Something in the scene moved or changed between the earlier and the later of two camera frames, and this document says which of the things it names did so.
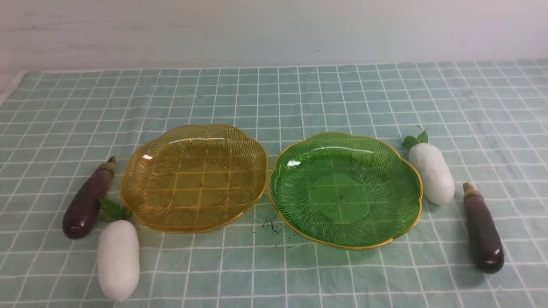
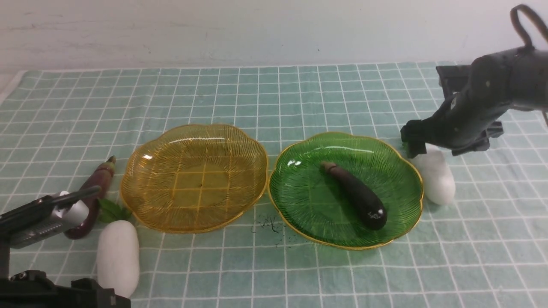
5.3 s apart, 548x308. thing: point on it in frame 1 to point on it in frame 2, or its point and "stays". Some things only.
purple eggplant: x=487 y=247 to x=371 y=213
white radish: x=438 y=181 stays
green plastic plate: x=345 y=191 stays
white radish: x=118 y=253 stays
